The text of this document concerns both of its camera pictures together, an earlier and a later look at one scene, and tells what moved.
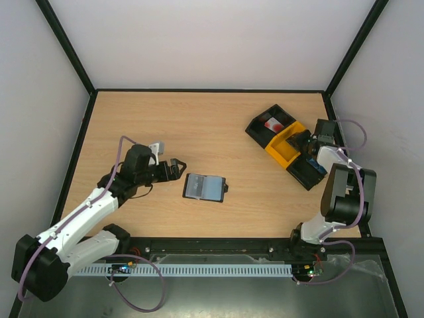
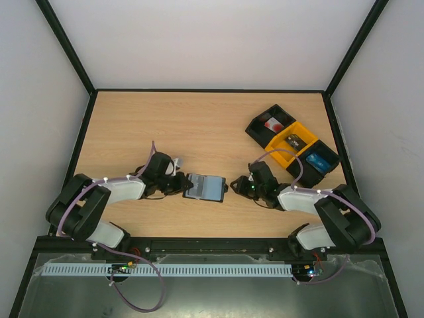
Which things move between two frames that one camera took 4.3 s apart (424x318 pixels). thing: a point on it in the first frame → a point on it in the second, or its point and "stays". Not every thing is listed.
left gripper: (175, 174) → (180, 186)
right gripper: (305, 141) → (245, 184)
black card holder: (211, 188) stays
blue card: (319, 167) stays
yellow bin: (280, 150) stays
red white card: (274, 125) stays
